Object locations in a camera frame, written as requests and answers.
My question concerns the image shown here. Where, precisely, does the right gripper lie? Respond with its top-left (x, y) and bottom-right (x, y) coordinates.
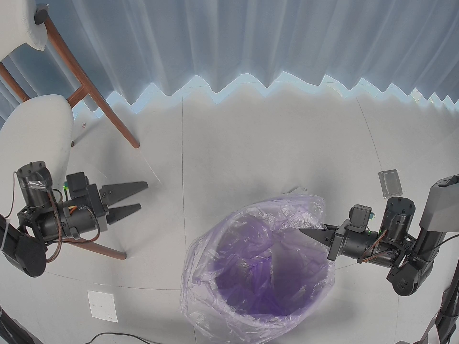
top-left (299, 220), bottom-right (374, 264)

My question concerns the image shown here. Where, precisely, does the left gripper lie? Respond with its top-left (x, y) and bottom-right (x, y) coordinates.
top-left (59, 181), bottom-right (149, 236)

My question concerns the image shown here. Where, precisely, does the purple plastic bag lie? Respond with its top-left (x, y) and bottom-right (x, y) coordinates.
top-left (179, 191), bottom-right (336, 344)

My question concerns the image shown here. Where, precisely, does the white cushioned wooden chair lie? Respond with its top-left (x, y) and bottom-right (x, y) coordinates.
top-left (0, 0), bottom-right (141, 261)

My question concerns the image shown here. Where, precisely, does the pale blue curtain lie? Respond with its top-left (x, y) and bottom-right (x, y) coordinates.
top-left (0, 0), bottom-right (459, 121)

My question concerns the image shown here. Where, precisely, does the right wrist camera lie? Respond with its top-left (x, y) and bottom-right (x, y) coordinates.
top-left (349, 204), bottom-right (376, 233)

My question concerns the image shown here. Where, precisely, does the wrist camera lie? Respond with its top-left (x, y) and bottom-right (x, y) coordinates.
top-left (65, 172), bottom-right (90, 202)
top-left (349, 204), bottom-right (376, 233)

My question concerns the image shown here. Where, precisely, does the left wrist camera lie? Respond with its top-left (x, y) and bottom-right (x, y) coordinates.
top-left (65, 172), bottom-right (90, 202)

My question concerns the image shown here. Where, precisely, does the black cable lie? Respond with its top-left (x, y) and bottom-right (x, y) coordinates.
top-left (84, 331), bottom-right (153, 344)

